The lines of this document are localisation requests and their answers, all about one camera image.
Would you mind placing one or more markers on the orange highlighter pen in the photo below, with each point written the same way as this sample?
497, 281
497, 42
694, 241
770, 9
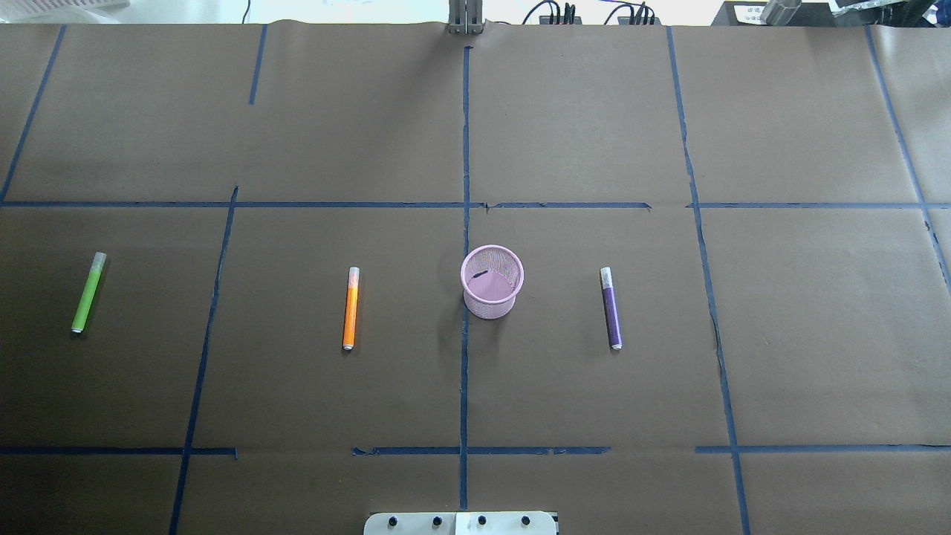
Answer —
351, 308

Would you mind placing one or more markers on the purple highlighter pen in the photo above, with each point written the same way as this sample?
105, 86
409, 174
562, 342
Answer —
613, 328

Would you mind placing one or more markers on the green highlighter pen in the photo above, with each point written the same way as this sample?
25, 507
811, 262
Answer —
89, 292

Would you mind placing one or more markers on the black box with metal cylinder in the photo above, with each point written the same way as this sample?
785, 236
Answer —
759, 13

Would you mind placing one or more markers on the grey aluminium frame post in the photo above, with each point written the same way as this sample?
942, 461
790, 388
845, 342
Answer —
465, 17

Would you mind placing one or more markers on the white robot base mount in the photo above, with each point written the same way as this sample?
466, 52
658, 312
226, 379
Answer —
462, 522

